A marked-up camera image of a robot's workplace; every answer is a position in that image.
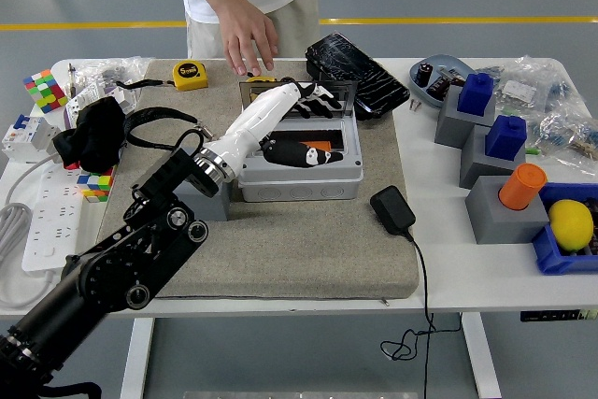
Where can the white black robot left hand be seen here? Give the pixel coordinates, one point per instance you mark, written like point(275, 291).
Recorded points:
point(261, 114)

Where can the person's right hand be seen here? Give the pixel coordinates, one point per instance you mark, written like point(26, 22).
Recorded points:
point(250, 37)

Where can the orange cylinder battery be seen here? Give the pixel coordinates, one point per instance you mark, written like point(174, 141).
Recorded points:
point(322, 145)
point(521, 186)

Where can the grey junction box clear lid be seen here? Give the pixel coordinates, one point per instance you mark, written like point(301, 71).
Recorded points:
point(299, 184)

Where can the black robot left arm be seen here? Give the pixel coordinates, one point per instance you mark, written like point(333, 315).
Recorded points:
point(117, 268)

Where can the black plastic box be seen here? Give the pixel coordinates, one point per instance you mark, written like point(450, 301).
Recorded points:
point(314, 71)

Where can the yellow round tape measure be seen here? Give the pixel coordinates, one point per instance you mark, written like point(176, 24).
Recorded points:
point(262, 80)

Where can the black capacitor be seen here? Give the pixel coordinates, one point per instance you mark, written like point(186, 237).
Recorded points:
point(424, 74)
point(286, 79)

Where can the yellow square tape measure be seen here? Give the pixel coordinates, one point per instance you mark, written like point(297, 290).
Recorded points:
point(189, 75)

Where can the grey cube holder round hole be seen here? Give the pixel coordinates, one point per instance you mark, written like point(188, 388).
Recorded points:
point(210, 205)

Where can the cracked black phone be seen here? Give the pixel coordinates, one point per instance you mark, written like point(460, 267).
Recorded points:
point(360, 72)

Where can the grey-brown mat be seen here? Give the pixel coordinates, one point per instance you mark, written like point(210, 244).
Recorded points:
point(303, 254)

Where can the blue-grey oval tray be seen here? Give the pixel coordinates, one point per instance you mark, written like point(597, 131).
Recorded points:
point(446, 62)

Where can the small metal component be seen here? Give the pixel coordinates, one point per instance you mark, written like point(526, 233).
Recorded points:
point(448, 74)

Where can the black cloth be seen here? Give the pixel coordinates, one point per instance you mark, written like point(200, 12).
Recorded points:
point(91, 135)

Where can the brown capacitor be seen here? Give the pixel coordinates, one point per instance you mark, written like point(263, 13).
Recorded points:
point(438, 87)

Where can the small colourful puzzle cube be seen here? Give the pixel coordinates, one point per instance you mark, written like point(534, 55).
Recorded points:
point(95, 184)

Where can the small screwdriver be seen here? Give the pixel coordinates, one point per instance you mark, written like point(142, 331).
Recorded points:
point(71, 79)

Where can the blue block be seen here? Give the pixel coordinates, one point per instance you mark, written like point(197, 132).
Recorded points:
point(474, 95)
point(504, 139)

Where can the large colourful puzzle cube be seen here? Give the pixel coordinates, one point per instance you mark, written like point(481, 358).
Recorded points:
point(44, 90)

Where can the white circuit breaker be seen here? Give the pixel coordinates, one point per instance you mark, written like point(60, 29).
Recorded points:
point(25, 135)

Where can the clear bag of resistors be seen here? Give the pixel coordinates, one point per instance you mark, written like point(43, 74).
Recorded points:
point(523, 88)
point(560, 130)

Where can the white power strip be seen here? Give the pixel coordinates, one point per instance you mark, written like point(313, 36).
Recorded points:
point(51, 226)

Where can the small green part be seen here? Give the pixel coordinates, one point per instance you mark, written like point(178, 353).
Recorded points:
point(531, 151)

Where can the white table leg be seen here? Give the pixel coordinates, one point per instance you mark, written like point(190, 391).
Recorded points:
point(481, 357)
point(138, 357)

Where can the blue plastic bin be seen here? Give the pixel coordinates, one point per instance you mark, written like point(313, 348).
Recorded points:
point(549, 254)

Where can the yellow lemon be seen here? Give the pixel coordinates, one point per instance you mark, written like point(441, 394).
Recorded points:
point(570, 226)

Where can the dark parts in bin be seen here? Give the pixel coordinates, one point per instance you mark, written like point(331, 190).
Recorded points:
point(594, 212)

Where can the black table control panel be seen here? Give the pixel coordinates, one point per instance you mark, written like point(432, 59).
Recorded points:
point(551, 316)

